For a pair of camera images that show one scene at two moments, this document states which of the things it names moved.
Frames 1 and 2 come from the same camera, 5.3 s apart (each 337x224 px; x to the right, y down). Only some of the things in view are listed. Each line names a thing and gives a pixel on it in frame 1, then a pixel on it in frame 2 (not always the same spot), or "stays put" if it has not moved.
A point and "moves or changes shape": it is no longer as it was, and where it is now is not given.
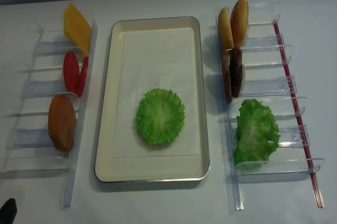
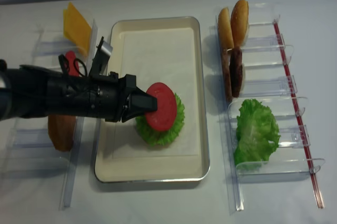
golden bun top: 239,22 stays put
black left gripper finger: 8,212 → 46,92
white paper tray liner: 148,59 stays put
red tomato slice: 71,73 moves or changes shape
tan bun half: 225,31 stays put
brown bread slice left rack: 61,122 stays put
